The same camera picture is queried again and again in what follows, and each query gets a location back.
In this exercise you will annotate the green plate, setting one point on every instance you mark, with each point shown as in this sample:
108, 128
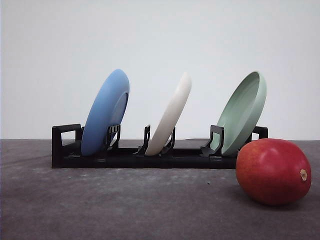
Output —
240, 114

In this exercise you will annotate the blue plate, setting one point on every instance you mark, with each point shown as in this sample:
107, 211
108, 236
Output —
107, 109

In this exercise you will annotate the red pomegranate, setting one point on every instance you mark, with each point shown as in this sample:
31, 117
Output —
274, 171

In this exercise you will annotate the black dish rack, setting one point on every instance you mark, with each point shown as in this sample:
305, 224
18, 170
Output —
67, 151

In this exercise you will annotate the white plate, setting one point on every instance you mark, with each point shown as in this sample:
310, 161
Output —
160, 135

